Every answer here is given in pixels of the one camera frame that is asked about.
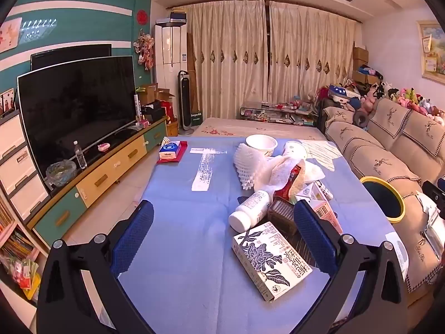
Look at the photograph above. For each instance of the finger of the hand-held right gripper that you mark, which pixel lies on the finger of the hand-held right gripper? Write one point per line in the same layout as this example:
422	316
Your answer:
433	196

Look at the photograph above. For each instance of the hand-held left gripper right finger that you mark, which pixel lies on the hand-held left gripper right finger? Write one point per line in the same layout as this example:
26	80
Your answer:
313	236

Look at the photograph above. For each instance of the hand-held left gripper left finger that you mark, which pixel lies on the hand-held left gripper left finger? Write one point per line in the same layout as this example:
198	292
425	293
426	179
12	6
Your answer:
134	236

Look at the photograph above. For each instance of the dark bin with yellow rim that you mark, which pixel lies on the dark bin with yellow rim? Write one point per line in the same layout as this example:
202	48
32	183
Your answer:
382	198

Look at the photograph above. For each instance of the white foam net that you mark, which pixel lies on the white foam net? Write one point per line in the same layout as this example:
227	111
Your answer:
248	167

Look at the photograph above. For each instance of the white bowl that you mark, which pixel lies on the white bowl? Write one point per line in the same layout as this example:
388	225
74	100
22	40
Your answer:
260	144

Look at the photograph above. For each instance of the white paper sheets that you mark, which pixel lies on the white paper sheets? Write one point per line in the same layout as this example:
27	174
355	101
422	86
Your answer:
426	203

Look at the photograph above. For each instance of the pink and white carton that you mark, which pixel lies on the pink and white carton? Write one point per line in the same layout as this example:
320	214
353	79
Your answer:
325	214

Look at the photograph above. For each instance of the stack of papers on sofa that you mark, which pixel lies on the stack of papers on sofa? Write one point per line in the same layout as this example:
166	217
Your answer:
434	233

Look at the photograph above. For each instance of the brown ribbed box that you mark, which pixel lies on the brown ribbed box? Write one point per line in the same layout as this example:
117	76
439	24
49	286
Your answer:
280	214

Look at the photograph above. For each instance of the crumpled white green carton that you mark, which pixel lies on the crumpled white green carton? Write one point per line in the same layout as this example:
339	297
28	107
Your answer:
306	192

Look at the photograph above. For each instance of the white box with floral print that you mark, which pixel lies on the white box with floral print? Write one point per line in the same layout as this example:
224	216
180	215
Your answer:
267	261

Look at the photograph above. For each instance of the red snack packet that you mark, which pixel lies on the red snack packet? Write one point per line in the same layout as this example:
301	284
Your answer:
290	184

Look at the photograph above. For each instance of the blue tablecloth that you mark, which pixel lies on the blue tablecloth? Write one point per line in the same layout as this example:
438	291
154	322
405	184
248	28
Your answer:
191	215

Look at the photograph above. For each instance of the beige sofa with deer print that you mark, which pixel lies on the beige sofa with deer print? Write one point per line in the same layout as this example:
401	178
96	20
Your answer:
382	160

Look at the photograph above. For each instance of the white plastic bottle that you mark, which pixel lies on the white plastic bottle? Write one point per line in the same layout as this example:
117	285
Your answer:
248	208

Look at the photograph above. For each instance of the yellow and teal television cabinet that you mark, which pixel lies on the yellow and teal television cabinet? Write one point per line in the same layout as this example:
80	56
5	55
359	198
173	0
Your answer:
104	170

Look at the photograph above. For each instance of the white paper cup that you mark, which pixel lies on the white paper cup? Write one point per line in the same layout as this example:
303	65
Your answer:
293	149

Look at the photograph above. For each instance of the blue white tissue pack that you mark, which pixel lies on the blue white tissue pack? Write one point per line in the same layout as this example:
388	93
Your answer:
169	150

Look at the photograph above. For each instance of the small pink ornament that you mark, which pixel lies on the small pink ornament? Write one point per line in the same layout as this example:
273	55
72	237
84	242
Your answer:
104	147

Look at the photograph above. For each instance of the red cloth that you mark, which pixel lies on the red cloth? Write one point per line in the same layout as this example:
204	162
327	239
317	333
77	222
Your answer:
181	155

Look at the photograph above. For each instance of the clear water bottle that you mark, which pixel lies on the clear water bottle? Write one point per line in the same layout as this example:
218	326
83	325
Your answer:
80	156

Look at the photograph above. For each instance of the glass bowl with plastic wrap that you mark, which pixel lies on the glass bowl with plastic wrap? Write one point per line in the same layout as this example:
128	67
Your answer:
61	174

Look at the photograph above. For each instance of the row of plush toys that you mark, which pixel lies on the row of plush toys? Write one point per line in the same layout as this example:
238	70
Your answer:
410	99

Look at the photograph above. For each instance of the grey neck pillow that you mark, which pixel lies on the grey neck pillow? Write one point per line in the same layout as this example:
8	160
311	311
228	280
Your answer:
361	118

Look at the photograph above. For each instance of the bookshelf with books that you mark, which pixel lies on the bookshelf with books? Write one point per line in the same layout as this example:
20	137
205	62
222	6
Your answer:
17	250

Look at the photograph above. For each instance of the floral bed mattress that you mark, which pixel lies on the floral bed mattress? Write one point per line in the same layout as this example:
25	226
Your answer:
243	128

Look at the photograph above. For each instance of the low cluttered glass table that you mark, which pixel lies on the low cluttered glass table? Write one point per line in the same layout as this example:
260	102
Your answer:
278	111

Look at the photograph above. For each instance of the small green box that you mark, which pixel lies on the small green box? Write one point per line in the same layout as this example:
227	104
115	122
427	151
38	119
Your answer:
196	119

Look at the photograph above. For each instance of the white drawer unit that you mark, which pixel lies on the white drawer unit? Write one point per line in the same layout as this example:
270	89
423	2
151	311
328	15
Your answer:
17	167

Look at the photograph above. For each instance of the blue star print pillow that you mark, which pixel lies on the blue star print pillow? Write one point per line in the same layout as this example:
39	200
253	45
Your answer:
342	94

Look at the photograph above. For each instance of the large curved television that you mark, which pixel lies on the large curved television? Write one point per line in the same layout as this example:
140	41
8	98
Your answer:
76	111

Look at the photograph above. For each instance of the open cardboard boxes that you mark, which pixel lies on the open cardboard boxes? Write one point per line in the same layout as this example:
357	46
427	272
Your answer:
154	94

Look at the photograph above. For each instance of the black tower fan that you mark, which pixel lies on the black tower fan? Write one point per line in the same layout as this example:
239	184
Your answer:
185	97

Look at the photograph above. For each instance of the stack of cardboard boxes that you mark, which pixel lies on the stack of cardboard boxes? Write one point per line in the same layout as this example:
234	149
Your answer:
360	62

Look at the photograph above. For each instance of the beige patterned curtain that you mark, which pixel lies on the beige patterned curtain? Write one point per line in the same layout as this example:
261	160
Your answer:
309	52
226	59

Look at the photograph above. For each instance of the hanging flower decoration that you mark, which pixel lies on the hanging flower decoration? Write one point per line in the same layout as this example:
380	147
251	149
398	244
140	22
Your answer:
144	50

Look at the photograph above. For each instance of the white standing air conditioner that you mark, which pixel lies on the white standing air conditioner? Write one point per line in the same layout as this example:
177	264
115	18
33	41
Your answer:
170	48

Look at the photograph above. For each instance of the framed wall painting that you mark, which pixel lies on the framed wall painting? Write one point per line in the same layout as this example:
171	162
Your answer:
433	52

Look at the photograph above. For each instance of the small photo frame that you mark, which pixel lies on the small photo frame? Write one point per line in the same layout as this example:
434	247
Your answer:
7	101

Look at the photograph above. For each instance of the round red wall decoration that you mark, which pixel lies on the round red wall decoration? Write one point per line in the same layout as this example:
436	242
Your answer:
141	16

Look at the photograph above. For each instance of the pink wall picture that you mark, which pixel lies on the pink wall picture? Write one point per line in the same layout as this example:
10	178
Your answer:
10	34

